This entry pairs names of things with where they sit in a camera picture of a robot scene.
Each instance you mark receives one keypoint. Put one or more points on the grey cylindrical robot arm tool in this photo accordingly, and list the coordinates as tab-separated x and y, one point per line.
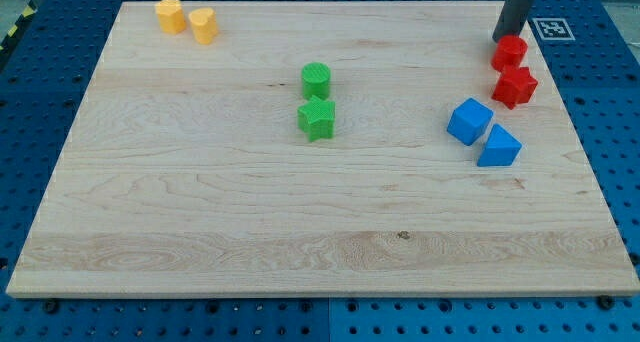
511	20

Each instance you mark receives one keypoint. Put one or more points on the blue triangle block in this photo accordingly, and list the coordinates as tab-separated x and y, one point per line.
501	148

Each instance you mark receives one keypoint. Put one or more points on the green star block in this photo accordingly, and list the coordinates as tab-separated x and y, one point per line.
316	118

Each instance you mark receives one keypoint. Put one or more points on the green cylinder block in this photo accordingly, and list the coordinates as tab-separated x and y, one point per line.
315	77

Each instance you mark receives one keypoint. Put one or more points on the wooden board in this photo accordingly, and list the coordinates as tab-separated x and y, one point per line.
185	174

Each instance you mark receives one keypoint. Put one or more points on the blue cube block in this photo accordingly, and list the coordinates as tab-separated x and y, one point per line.
469	121

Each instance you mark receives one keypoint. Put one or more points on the yellow heart block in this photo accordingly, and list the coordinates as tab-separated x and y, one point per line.
203	25

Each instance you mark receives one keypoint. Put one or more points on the red star block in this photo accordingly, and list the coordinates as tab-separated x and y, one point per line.
515	86

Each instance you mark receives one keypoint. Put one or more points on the yellow hexagon block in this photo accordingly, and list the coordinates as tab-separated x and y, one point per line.
170	16

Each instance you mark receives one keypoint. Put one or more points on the red cylinder block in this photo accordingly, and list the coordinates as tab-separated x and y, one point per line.
510	51

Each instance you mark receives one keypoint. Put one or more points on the white fiducial marker tag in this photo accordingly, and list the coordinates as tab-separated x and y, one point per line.
553	29

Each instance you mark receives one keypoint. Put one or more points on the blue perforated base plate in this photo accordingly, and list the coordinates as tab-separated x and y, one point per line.
41	88

